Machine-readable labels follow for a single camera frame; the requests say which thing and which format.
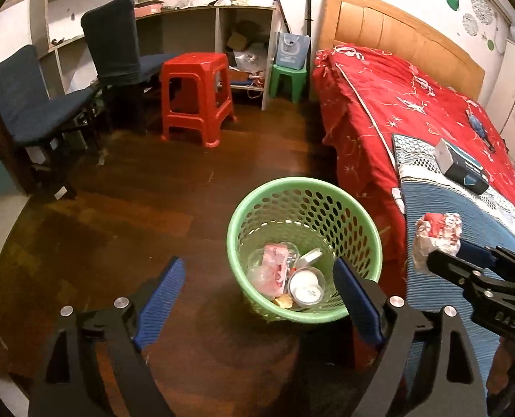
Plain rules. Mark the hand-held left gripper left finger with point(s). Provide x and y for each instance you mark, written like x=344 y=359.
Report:
x=162 y=299

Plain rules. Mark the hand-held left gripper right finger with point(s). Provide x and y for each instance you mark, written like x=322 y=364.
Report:
x=357 y=299

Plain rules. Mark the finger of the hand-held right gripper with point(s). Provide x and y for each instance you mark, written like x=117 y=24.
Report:
x=505 y=260
x=455 y=269

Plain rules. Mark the red and white wrapper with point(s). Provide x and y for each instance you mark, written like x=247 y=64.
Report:
x=440 y=232

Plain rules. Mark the clear cup with white lid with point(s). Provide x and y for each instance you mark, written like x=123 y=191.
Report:
x=307 y=289

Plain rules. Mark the green plastic waste basket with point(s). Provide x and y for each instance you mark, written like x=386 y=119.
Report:
x=240 y=243

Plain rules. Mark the yellow food scrap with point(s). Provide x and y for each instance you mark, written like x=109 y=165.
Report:
x=284 y=300

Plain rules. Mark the blue ribbed blanket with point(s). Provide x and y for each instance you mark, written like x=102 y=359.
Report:
x=431 y=200

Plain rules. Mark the dark cardboard box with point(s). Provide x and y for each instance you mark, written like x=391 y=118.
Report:
x=466 y=171

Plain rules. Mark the blue toy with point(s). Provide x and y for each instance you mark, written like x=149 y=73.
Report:
x=479 y=126

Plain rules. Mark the bed with red bedspread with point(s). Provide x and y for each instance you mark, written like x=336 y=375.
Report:
x=370 y=95

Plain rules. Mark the green plastic stool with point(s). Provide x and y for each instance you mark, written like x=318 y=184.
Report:
x=288 y=76

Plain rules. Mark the red plastic stool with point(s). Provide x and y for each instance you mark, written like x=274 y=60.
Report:
x=196 y=65

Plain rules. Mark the dark blue chair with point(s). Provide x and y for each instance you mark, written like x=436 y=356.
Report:
x=114 y=39
x=23 y=95

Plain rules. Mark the white plastic bag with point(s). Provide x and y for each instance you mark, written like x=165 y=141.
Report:
x=249 y=61

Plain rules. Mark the wooden headboard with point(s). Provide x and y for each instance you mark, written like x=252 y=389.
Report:
x=392 y=21

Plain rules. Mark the light blue shopping bag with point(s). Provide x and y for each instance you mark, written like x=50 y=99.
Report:
x=291 y=52

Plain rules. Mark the brown cardboard box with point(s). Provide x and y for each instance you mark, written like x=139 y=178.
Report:
x=239 y=41

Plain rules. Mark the wooden desk with shelves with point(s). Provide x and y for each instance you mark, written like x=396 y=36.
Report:
x=188 y=26

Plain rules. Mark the black stick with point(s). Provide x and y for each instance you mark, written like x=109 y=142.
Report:
x=308 y=15

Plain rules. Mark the pink flat box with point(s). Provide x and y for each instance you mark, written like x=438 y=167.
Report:
x=149 y=8

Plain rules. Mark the dark striped stick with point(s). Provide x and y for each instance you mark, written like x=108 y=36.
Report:
x=282 y=13

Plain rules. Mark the green round wall sticker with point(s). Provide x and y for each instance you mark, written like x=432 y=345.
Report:
x=452 y=1

